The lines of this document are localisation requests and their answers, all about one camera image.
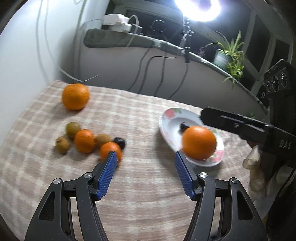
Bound large orange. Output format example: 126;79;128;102
182;126;217;160
62;83;90;110

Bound dark plum front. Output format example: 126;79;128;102
180;123;190;133

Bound dark plum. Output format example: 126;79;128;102
180;123;190;133
113;137;126;150

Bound floral white plate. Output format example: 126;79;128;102
159;108;225;167

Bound brown kiwi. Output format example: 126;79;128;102
55;137;70;154
96;133;112;149

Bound mandarin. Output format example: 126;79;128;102
74;129;95;154
99;142;122;165

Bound green kiwi top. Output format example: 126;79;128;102
66;122;81;139

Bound gloved right hand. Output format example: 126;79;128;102
242;144;293;218

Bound green snack bag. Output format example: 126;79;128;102
248;113;256;119

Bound spider plant in pot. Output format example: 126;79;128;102
205;30;245;89

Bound small purple flower plant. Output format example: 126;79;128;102
198;47;206;59

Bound checkered beige tablecloth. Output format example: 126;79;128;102
0;80;266;241

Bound black power adapter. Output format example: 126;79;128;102
130;24;142;35

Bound white power strip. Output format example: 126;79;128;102
103;14;132;33

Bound grey windowsill cloth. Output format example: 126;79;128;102
83;29;269;115

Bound white refrigerator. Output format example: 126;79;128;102
1;1;87;141

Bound black cable right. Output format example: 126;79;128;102
169;62;190;100

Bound black cable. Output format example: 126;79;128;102
127;44;153;92
169;62;190;100
138;34;183;96

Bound ring light stand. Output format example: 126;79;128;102
180;15;194;64

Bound black cable middle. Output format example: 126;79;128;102
138;34;183;96

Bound black cable left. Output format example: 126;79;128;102
127;44;153;92

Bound white cable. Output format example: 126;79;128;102
36;0;139;83

